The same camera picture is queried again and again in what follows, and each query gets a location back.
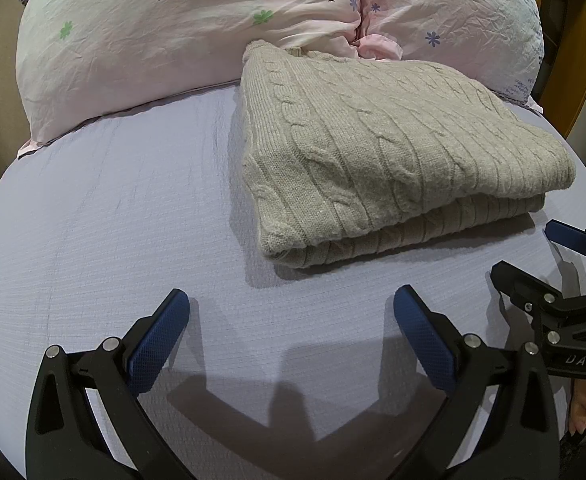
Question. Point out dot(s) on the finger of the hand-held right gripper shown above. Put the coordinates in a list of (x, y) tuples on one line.
[(570, 240), (528, 287)]

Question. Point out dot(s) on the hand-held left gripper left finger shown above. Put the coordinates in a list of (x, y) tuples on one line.
[(155, 345)]

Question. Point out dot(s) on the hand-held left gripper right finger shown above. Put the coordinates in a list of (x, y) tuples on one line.
[(423, 342)]

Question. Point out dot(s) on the person's right hand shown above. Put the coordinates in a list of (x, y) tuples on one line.
[(583, 405)]

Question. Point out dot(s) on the lavender bed sheet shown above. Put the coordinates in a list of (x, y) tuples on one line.
[(138, 220)]

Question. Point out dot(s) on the wooden headboard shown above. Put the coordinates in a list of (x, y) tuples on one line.
[(573, 45)]

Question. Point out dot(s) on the pink floral pillow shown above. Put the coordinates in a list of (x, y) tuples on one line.
[(448, 15), (173, 35)]

